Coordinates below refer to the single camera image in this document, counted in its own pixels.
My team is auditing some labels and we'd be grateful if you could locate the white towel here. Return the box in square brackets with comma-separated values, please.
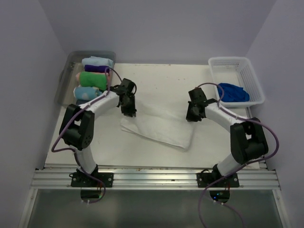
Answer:
[120, 101, 194, 151]

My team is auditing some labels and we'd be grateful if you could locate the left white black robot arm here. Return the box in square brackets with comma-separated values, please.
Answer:
[59, 78, 137, 187]

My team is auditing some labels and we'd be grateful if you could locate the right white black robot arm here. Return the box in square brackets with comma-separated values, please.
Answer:
[186, 88, 268, 187]

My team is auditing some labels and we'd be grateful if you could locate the green rolled towel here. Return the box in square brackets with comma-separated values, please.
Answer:
[78, 71, 106, 91]

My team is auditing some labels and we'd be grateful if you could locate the blue crumpled towel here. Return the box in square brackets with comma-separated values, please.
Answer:
[217, 83, 250, 103]

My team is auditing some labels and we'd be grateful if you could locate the blue cloud pattern towel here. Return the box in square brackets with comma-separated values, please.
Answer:
[73, 86, 103, 101]

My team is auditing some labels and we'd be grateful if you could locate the light blue rolled towel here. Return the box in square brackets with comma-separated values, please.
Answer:
[81, 56, 114, 67]

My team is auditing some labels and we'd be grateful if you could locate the purple rolled towel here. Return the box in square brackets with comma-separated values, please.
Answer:
[84, 65, 110, 73]

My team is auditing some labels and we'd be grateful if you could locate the pink rolled towel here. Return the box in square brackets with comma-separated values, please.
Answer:
[75, 71, 112, 86]

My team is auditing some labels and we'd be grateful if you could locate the white plastic basket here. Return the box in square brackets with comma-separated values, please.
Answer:
[208, 57, 265, 108]

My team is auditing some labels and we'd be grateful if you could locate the grey plastic tray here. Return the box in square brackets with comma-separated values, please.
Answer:
[55, 50, 116, 107]

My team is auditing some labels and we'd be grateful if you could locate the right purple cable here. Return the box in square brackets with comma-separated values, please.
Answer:
[194, 82, 280, 228]

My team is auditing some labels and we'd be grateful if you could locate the purple cable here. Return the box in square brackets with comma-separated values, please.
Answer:
[51, 66, 124, 204]
[194, 82, 280, 228]

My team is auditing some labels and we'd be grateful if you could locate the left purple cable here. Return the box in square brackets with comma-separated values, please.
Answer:
[51, 66, 124, 204]

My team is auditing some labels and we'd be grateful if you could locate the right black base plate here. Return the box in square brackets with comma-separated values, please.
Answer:
[196, 172, 240, 188]

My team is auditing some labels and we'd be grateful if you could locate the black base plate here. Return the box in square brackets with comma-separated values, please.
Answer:
[69, 172, 114, 188]
[196, 172, 240, 188]

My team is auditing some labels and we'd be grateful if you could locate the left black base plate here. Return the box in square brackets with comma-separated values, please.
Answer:
[69, 172, 114, 188]

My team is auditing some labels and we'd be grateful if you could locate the aluminium mounting rail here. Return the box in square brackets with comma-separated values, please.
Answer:
[30, 165, 280, 190]

